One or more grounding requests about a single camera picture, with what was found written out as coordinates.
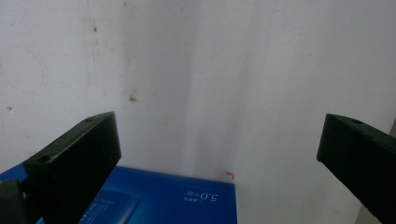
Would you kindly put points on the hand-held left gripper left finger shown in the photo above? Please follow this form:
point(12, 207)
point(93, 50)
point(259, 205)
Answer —
point(73, 165)

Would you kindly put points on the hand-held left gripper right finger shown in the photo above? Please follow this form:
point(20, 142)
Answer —
point(361, 158)

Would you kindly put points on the blue cardboard box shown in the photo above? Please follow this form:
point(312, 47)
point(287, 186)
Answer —
point(168, 199)

